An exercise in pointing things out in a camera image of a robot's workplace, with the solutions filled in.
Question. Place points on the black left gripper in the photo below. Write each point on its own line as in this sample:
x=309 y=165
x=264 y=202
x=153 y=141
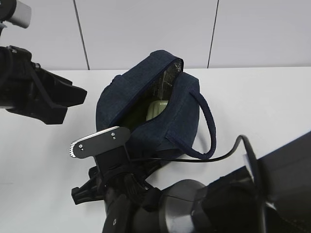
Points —
x=31 y=91

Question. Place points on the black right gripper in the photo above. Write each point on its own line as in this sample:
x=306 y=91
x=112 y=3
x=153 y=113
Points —
x=133 y=185

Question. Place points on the green lidded glass food container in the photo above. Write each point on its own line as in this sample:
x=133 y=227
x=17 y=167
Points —
x=156 y=108

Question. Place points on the dark blue insulated lunch bag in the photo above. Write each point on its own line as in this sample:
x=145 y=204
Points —
x=160 y=76

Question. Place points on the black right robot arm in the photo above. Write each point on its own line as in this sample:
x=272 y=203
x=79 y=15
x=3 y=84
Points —
x=267 y=195

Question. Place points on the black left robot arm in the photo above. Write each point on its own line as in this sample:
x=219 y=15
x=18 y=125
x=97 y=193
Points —
x=28 y=90

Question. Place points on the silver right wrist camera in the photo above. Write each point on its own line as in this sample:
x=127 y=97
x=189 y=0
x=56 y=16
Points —
x=102 y=143

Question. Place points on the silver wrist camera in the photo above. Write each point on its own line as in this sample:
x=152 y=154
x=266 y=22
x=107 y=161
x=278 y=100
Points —
x=102 y=143
x=15 y=12

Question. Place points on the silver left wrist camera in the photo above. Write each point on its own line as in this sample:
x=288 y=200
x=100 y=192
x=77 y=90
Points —
x=15 y=12

